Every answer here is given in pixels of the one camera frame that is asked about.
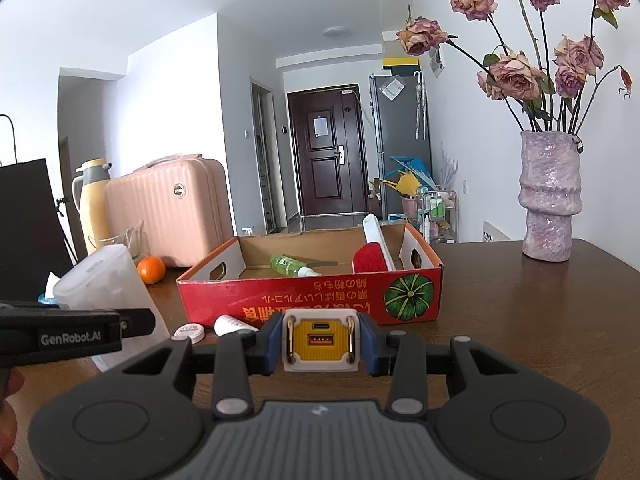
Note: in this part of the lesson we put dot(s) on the wall picture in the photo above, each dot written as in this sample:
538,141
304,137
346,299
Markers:
437,62

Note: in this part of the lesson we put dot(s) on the white umbrella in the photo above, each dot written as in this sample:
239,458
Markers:
420,105

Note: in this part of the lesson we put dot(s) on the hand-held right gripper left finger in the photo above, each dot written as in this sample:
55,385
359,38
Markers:
269,346

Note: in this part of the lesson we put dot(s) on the blue tissue box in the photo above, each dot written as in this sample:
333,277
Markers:
51,287

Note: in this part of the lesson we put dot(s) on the dried pink roses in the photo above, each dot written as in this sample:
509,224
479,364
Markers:
515,77

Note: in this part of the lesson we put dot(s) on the black paper bag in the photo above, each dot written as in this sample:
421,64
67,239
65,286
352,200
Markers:
30,220

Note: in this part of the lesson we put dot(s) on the person's left hand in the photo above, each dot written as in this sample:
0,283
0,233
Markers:
7,430

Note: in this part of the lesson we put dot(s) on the pink suitcase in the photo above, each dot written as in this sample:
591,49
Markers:
170,210

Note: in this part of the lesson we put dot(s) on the purple ceramic vase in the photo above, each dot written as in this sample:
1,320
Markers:
550,200

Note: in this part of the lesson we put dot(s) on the white rectangular plastic container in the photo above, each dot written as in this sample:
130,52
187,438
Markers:
115,280

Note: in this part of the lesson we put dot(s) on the orange fruit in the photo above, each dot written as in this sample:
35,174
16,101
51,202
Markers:
151,270

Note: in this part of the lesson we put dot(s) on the glass pitcher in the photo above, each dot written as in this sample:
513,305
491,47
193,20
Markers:
120,242

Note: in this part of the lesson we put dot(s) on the small white round lid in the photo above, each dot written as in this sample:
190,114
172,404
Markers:
190,333

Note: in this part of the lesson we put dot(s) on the round ceiling light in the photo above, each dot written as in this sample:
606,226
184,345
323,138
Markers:
335,32

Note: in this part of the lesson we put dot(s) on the metal rolling cart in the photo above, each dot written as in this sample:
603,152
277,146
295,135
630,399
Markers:
440,210

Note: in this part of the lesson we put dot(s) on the white leaning board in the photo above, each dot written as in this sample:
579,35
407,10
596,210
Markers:
495,232

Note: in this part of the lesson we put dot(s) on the yellow black box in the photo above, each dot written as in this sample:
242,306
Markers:
400,61

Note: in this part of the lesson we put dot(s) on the white red lint brush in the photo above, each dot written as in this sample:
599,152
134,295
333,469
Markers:
372,258

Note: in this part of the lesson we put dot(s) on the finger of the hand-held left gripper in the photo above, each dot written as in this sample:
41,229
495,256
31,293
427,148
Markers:
139,322

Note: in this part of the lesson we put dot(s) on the yellow thermos jug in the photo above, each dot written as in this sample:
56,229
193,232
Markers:
92,200

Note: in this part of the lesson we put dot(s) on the glass inner door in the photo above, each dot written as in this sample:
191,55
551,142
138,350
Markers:
264,160

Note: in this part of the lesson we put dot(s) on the red cardboard box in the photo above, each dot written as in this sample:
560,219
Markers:
310,300

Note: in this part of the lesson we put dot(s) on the dark brown entrance door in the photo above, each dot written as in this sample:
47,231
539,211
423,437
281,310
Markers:
325,170

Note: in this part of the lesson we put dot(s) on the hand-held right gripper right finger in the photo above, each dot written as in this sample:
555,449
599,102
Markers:
372,347

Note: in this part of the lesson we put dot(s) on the grey refrigerator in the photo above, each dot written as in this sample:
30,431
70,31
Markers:
395,125

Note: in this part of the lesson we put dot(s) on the yellow tote bag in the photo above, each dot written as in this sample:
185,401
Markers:
400,185

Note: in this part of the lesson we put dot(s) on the green spray bottle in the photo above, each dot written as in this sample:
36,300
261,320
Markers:
287,264

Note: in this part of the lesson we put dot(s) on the pink bin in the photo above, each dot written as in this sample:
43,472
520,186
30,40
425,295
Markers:
409,207

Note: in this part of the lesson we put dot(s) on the yellow white charger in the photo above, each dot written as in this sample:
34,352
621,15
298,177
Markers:
320,341

